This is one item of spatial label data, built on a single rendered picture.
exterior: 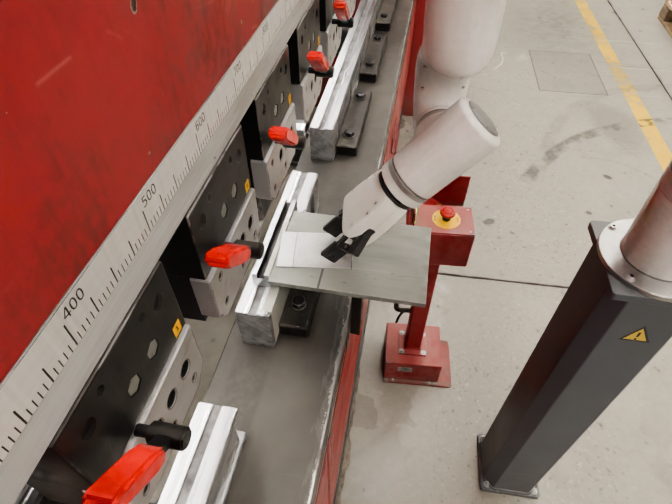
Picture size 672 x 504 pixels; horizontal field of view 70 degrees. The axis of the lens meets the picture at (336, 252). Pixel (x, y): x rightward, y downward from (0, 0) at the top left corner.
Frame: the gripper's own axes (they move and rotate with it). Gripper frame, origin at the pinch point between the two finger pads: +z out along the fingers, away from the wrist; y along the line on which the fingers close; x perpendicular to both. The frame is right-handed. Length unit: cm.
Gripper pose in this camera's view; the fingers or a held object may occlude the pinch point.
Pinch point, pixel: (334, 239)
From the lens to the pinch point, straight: 83.2
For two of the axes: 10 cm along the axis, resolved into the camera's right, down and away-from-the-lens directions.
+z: -6.4, 5.0, 5.8
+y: -0.5, 7.3, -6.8
